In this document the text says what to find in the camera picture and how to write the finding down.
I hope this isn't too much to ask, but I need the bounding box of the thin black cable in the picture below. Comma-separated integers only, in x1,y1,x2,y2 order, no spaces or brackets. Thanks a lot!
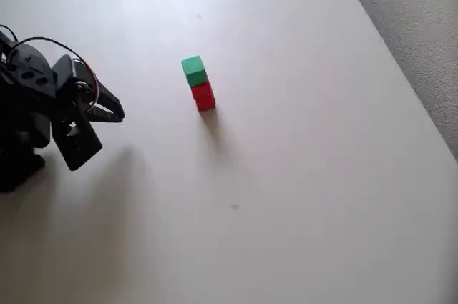
0,24,19,46

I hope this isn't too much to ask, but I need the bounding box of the red and black cable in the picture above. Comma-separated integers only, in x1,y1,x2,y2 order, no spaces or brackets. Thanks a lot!
14,36,100,110

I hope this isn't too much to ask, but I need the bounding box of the black gripper camera mount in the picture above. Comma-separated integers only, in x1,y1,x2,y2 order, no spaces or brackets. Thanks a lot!
51,109,104,172

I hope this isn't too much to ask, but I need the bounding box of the green cube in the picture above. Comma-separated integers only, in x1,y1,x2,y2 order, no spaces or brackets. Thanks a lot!
180,54,209,88

